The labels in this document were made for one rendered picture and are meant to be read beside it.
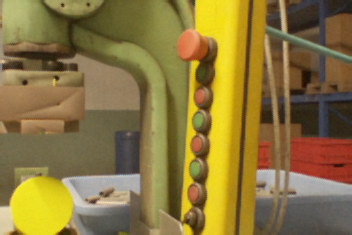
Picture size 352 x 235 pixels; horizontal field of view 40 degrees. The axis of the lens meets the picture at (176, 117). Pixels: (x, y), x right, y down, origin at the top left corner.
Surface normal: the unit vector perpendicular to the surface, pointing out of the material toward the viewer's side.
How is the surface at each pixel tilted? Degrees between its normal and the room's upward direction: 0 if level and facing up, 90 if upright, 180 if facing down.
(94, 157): 90
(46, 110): 90
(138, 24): 90
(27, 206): 74
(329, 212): 100
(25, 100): 90
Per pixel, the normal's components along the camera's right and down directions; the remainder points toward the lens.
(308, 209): 0.29, 0.18
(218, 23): -0.75, -0.09
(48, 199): 0.29, -0.28
